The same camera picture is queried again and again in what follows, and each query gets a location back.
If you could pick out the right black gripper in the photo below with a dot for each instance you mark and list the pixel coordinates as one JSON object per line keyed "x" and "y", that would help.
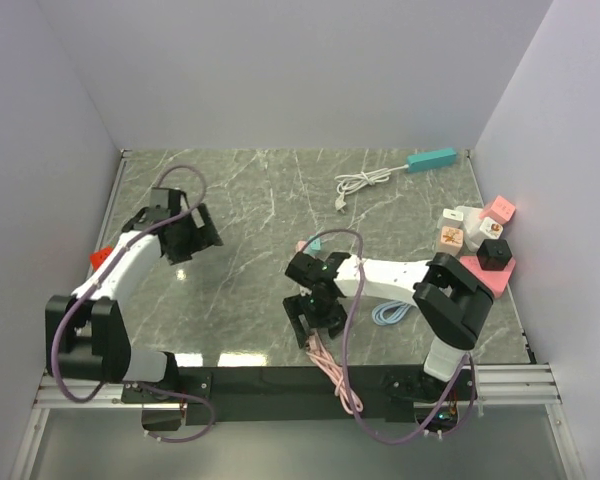
{"x": 335, "y": 320}

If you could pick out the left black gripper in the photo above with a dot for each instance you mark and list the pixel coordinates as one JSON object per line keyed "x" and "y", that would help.
{"x": 204, "y": 237}

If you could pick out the teal charger plug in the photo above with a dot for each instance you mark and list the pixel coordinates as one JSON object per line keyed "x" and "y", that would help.
{"x": 313, "y": 247}

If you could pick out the light blue power strip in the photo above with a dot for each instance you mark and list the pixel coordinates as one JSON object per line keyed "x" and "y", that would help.
{"x": 389, "y": 313}

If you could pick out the peach cartoon charger plug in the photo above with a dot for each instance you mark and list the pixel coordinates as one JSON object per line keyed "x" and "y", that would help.
{"x": 450, "y": 240}

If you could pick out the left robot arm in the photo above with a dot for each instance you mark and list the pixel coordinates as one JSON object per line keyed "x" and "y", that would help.
{"x": 86, "y": 336}

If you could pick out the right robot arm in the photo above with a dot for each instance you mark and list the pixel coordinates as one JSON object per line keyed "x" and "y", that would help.
{"x": 453, "y": 301}

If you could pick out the red cube socket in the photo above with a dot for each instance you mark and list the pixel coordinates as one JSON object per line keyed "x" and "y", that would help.
{"x": 98, "y": 258}

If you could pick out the black cube plug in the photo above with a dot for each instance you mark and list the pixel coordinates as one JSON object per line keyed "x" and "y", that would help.
{"x": 494, "y": 255}

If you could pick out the white cartoon charger plug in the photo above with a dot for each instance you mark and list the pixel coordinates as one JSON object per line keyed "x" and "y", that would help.
{"x": 487, "y": 229}

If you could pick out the pink cube socket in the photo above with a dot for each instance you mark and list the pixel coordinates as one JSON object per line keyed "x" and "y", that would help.
{"x": 499, "y": 209}

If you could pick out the white triangular power strip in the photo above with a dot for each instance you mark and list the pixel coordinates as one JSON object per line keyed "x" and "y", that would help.
{"x": 471, "y": 219}

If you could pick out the teal power strip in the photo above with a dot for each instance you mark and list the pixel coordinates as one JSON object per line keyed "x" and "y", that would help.
{"x": 430, "y": 160}

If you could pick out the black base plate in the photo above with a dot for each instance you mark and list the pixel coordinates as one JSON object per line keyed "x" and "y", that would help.
{"x": 394, "y": 393}

